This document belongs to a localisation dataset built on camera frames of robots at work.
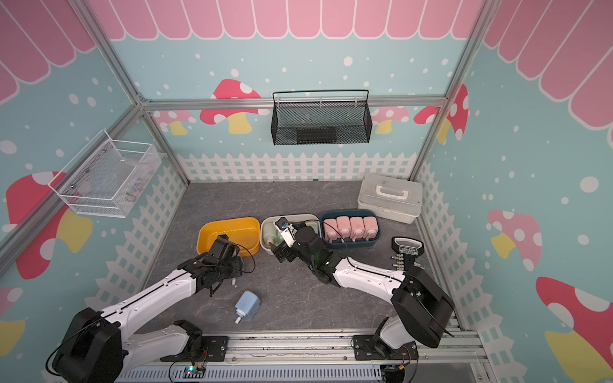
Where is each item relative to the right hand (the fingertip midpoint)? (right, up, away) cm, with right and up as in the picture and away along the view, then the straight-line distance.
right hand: (282, 233), depth 81 cm
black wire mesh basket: (+5, +44, +19) cm, 49 cm away
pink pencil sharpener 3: (+34, +1, +13) cm, 36 cm away
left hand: (-18, -14, +6) cm, 23 cm away
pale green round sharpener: (-6, -2, +12) cm, 13 cm away
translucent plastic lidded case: (+43, +13, +18) cm, 48 cm away
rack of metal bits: (+49, -8, +16) cm, 52 cm away
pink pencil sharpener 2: (+28, +1, +13) cm, 31 cm away
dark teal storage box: (+26, -6, +18) cm, 32 cm away
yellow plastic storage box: (-19, -2, +22) cm, 29 cm away
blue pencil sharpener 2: (-10, -23, -4) cm, 25 cm away
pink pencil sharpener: (+23, +1, +13) cm, 27 cm away
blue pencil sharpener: (-19, -18, +6) cm, 27 cm away
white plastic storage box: (+9, +3, +21) cm, 23 cm away
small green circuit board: (-26, -42, -8) cm, 50 cm away
